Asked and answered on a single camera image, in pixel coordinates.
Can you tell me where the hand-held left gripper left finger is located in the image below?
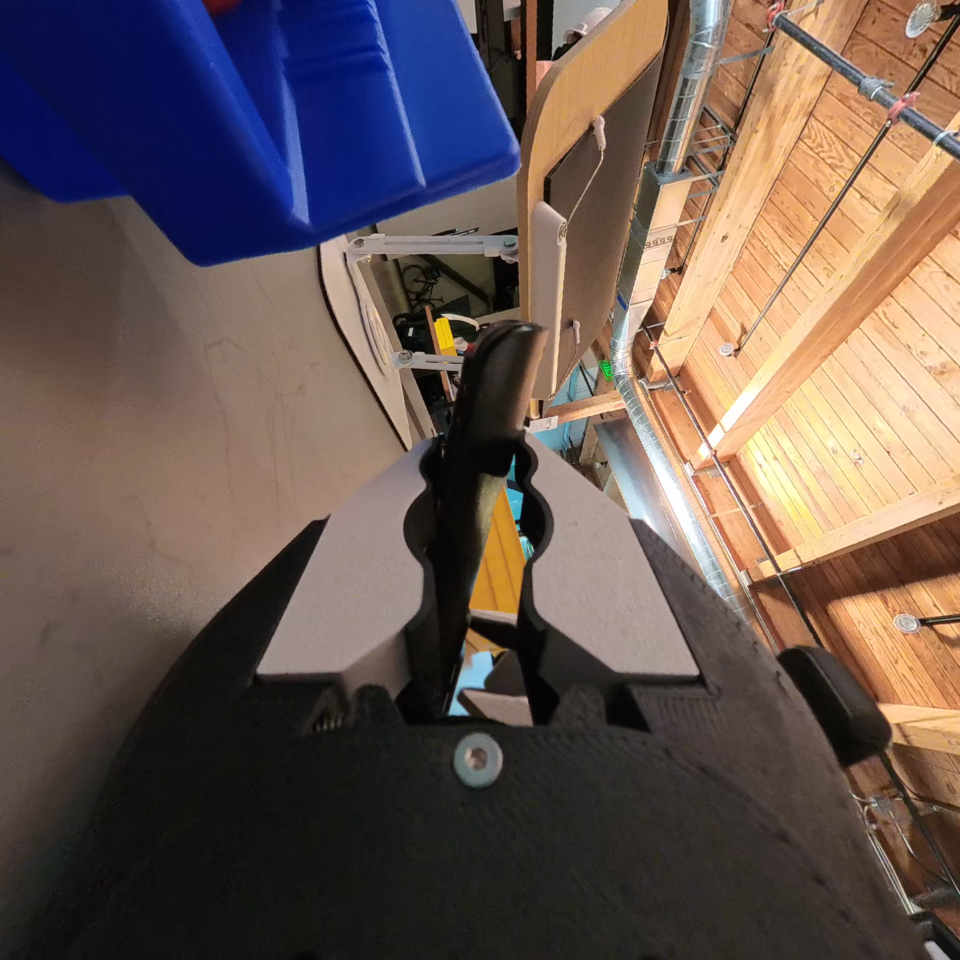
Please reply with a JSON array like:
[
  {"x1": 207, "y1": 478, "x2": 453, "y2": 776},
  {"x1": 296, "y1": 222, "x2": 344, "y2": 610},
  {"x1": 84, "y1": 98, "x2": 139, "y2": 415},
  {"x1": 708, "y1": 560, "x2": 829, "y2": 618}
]
[{"x1": 253, "y1": 438, "x2": 445, "y2": 682}]

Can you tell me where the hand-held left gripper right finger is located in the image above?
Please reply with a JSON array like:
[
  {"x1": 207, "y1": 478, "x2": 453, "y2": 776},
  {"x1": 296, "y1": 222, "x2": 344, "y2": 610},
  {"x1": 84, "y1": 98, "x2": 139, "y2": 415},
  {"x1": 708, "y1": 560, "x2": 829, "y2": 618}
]
[{"x1": 516, "y1": 435, "x2": 702, "y2": 685}]

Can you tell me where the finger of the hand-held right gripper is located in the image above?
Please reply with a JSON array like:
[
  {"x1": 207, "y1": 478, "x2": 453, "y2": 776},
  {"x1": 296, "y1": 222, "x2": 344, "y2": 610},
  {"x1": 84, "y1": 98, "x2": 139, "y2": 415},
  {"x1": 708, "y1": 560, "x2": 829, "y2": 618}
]
[{"x1": 457, "y1": 648, "x2": 535, "y2": 726}]

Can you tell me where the black remote control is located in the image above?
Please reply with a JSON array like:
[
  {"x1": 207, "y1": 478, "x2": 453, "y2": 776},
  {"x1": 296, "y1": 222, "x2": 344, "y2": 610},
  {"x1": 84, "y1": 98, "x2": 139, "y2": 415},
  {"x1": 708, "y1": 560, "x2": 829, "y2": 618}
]
[{"x1": 426, "y1": 319, "x2": 552, "y2": 723}]

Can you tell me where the blue plastic bin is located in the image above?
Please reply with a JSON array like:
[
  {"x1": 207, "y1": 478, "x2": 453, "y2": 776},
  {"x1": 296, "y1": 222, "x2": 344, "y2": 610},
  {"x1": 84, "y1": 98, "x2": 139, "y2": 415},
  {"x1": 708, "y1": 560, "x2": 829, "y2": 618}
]
[{"x1": 0, "y1": 0, "x2": 524, "y2": 269}]

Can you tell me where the black ceiling pipe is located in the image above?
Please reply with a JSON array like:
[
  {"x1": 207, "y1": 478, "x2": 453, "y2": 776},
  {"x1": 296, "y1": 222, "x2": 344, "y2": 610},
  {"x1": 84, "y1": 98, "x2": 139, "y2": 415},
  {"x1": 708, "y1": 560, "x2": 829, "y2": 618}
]
[{"x1": 771, "y1": 6, "x2": 960, "y2": 164}]

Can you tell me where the silver spiral air duct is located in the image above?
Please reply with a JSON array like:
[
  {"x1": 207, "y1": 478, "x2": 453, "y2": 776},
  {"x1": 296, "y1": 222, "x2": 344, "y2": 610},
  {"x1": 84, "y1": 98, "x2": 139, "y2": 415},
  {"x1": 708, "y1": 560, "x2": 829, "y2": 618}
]
[{"x1": 607, "y1": 0, "x2": 753, "y2": 625}]

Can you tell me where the white panel bracket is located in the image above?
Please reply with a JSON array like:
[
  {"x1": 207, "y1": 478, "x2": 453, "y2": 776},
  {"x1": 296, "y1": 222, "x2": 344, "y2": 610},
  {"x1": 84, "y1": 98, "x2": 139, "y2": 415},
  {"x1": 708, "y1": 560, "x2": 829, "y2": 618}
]
[{"x1": 527, "y1": 199, "x2": 570, "y2": 404}]

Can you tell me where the silver rectangular air duct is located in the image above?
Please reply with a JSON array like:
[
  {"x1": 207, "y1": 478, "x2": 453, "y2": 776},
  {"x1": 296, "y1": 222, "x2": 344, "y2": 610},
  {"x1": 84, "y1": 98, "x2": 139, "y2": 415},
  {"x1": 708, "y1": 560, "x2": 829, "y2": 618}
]
[{"x1": 613, "y1": 167, "x2": 696, "y2": 310}]

